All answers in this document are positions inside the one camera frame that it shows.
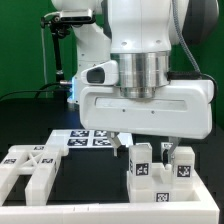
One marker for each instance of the white chair seat part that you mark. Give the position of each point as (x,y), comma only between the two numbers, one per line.
(162,186)

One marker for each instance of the grey mounted camera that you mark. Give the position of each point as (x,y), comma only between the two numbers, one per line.
(76,16)

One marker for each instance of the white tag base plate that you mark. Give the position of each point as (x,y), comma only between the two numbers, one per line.
(81,138)

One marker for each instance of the white U-shaped fence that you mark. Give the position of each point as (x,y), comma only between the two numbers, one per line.
(15,211)

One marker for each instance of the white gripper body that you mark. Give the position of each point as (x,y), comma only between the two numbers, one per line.
(181,109)

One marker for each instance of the white chair back frame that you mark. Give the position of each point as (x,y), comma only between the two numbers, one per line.
(40,162)

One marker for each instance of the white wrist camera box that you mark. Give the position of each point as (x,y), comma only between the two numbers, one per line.
(103,74)

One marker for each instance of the white tagged cube right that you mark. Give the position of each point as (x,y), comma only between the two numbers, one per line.
(165,148)

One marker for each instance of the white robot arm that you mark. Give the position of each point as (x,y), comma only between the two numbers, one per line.
(124,82)

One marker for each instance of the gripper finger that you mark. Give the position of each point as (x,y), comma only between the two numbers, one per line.
(114,141)
(172,150)

